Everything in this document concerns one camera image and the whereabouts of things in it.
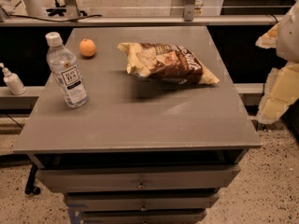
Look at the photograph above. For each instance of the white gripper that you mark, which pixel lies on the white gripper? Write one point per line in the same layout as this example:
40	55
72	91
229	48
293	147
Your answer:
289	37

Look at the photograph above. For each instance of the clear plastic tea bottle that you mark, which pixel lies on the clear plastic tea bottle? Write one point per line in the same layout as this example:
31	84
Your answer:
63	64

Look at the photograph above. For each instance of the white spray bottle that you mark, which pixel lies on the white spray bottle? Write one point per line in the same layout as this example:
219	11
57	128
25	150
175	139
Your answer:
12	81

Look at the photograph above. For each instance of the brown yellow chip bag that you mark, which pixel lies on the brown yellow chip bag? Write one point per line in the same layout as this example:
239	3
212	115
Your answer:
171	63

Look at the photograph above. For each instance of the top grey drawer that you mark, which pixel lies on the top grey drawer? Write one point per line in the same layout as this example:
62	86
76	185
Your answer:
135	179

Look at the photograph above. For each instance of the grey drawer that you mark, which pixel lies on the grey drawer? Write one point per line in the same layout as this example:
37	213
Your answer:
135	179
141	202
148	217

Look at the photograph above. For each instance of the grey drawer cabinet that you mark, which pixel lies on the grey drawer cabinet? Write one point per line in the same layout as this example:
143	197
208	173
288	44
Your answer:
130	122

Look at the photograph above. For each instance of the middle grey drawer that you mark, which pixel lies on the middle grey drawer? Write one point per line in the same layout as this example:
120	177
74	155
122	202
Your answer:
141	202

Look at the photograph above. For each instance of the orange fruit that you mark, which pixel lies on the orange fruit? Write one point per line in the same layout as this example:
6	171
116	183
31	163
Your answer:
87	47

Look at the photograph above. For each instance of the bottom grey drawer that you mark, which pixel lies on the bottom grey drawer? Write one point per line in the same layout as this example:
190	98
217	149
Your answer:
148	217

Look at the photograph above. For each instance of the black caster leg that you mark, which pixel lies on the black caster leg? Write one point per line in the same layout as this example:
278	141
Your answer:
30	187

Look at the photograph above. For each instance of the grey metal rail frame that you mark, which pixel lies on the grey metal rail frame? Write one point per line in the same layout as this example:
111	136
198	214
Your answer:
127	12

